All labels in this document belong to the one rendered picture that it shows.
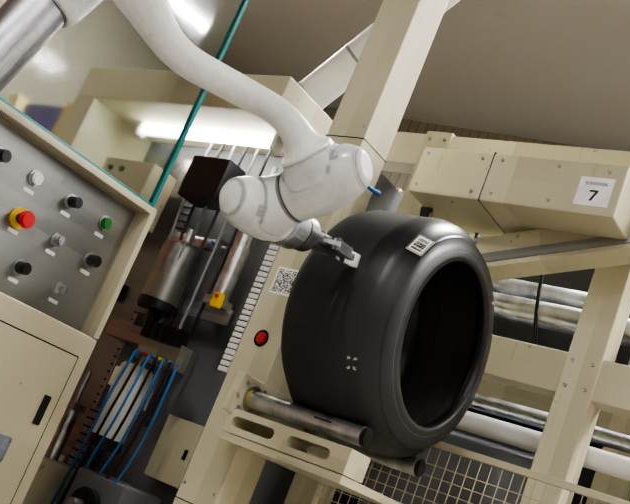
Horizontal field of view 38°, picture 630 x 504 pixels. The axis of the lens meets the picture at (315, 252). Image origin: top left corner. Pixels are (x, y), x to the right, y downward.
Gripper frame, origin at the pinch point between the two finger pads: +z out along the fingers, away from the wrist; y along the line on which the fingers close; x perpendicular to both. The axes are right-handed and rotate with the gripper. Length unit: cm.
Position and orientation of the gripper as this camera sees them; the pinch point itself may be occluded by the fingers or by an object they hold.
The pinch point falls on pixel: (348, 257)
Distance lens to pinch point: 202.2
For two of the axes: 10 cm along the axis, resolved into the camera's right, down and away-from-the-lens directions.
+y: -7.8, -1.5, 6.1
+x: -2.9, 9.5, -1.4
